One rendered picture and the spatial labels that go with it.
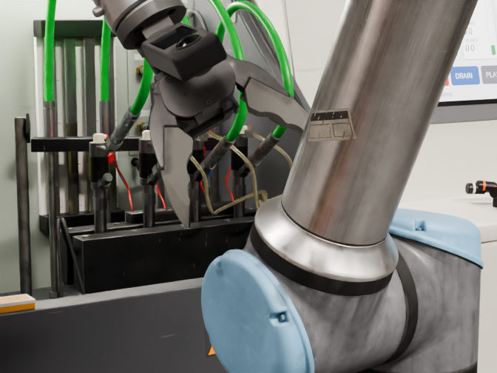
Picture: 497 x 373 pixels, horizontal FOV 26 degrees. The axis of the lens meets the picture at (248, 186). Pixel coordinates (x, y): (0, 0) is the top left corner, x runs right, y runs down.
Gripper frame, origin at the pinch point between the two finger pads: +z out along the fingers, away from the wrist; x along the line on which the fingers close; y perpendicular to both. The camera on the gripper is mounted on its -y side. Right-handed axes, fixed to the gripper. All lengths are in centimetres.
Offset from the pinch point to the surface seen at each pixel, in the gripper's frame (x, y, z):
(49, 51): 4, 69, -47
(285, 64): -23, 53, -22
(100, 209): 10, 62, -19
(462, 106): -56, 87, -7
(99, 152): 6, 58, -25
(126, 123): 2, 48, -24
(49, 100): 8, 73, -41
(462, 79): -58, 86, -11
